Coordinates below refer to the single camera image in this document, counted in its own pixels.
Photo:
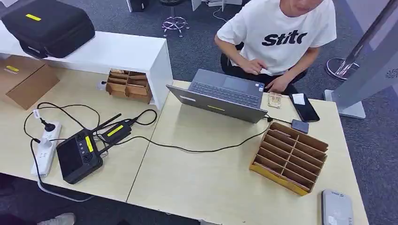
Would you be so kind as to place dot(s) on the black smartphone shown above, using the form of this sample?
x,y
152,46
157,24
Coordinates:
x,y
306,110

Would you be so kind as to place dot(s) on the grey laptop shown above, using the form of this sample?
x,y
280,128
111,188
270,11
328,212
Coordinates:
x,y
224,99

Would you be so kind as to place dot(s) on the plain wooden card box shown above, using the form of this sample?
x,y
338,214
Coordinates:
x,y
127,87

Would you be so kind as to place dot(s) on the black power adapter, yellow label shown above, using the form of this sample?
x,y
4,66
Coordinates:
x,y
116,133

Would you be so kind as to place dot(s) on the chrome stool base with spokes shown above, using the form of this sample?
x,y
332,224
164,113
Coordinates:
x,y
175,24

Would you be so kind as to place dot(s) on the white desk shelf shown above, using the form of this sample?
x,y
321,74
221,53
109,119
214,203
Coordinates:
x,y
124,52

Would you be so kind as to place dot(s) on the white card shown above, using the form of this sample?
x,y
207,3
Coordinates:
x,y
298,99

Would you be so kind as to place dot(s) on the small grey card case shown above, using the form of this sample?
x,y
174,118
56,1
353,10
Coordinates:
x,y
300,126

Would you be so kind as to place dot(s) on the small white round object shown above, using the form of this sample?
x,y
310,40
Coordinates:
x,y
100,85

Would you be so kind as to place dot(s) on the wooden card box, yellow edge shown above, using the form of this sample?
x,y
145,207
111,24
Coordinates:
x,y
290,158

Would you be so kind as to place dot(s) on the person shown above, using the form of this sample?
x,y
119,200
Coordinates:
x,y
280,40

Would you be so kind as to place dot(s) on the black router with antennas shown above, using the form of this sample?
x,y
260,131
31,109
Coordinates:
x,y
77,156

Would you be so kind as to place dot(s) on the round chrome stool base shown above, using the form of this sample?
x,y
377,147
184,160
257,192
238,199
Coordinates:
x,y
340,68

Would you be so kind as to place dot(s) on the black power plug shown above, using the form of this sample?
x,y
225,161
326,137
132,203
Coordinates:
x,y
48,126

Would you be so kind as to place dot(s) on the white power strip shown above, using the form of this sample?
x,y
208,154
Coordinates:
x,y
46,149

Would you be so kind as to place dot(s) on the grey flat device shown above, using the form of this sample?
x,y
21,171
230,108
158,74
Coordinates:
x,y
337,208

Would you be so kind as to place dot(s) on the black carrying case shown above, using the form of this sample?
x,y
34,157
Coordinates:
x,y
49,28

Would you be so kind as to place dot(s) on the grey display stand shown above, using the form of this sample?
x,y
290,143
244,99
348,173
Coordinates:
x,y
367,68

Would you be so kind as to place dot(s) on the pale shoe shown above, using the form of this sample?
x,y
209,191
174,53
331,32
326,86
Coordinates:
x,y
59,219

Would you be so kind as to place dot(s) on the brown cardboard box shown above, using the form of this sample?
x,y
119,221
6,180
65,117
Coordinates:
x,y
25,80

